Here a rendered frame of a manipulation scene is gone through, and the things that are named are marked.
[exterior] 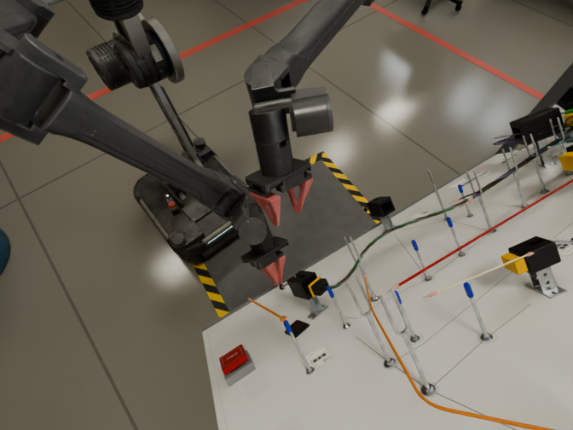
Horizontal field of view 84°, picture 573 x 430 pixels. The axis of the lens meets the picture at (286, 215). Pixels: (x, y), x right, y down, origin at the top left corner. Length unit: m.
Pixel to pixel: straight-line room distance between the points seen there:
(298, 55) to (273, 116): 0.13
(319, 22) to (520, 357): 0.58
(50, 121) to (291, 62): 0.35
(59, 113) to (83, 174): 2.15
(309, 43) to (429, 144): 2.09
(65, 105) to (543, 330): 0.65
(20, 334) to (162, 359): 0.78
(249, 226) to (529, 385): 0.46
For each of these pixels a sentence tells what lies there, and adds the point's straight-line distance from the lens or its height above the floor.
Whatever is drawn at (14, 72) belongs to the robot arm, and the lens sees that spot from 0.48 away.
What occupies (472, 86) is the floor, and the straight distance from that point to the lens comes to 3.28.
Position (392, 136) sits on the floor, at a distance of 2.58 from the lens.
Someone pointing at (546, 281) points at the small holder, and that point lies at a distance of 0.60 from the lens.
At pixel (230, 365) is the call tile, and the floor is 1.13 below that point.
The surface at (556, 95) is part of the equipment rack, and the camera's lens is 1.32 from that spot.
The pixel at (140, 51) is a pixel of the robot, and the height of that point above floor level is 1.20.
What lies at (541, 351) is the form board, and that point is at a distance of 0.50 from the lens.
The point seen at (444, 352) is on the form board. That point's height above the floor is 1.30.
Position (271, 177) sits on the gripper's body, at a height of 1.35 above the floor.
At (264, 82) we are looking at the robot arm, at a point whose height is 1.45.
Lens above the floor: 1.77
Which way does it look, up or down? 60 degrees down
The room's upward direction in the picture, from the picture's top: straight up
